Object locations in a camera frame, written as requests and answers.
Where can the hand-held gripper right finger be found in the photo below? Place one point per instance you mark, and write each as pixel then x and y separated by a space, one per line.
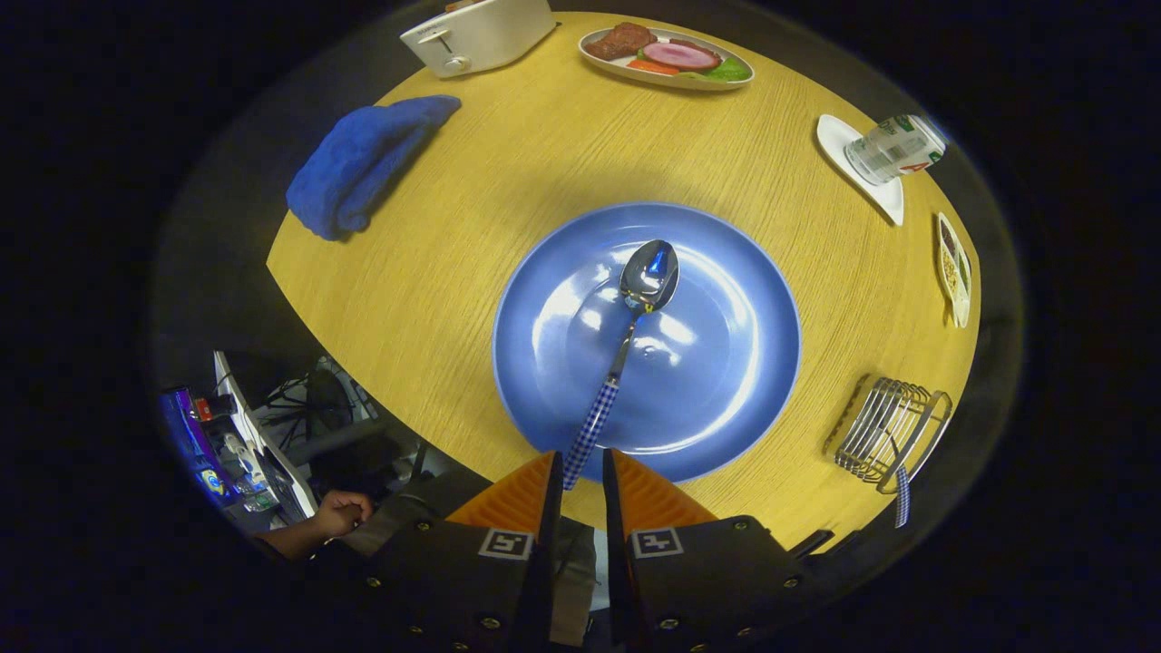
pixel 621 580

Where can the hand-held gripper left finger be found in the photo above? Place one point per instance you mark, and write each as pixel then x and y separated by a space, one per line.
pixel 544 562

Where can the blue round plate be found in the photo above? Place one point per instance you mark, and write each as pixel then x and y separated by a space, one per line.
pixel 726 363

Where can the computer monitor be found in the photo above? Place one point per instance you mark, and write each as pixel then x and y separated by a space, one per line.
pixel 195 444

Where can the white divided dish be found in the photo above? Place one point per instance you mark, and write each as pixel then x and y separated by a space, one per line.
pixel 959 313

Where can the folded blue cloth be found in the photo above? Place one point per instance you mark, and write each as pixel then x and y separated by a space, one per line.
pixel 363 163

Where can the yellow soybeans pile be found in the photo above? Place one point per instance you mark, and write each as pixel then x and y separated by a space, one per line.
pixel 951 270

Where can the green beans pile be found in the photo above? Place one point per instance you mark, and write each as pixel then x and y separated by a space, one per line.
pixel 963 270

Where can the dark red beans pile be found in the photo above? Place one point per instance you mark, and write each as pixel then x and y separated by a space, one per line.
pixel 947 238

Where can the white square coaster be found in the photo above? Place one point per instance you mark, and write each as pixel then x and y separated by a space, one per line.
pixel 834 136

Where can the oval food plate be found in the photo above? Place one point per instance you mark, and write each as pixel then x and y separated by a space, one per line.
pixel 635 77

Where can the orange carrot slice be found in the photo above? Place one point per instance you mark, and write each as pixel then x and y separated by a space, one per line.
pixel 651 66

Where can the white bottle green cap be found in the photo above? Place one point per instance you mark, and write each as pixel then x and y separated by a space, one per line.
pixel 893 150

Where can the green lettuce leaf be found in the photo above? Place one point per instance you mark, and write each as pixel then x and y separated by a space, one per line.
pixel 730 70

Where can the pink ham slice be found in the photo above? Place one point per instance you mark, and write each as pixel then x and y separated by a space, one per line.
pixel 680 55

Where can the brown meat piece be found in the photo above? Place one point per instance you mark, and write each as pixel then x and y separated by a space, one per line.
pixel 621 41

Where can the white toaster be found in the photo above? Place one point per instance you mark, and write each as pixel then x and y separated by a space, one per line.
pixel 490 36

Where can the toast slice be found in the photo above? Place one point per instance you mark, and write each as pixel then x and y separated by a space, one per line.
pixel 463 4

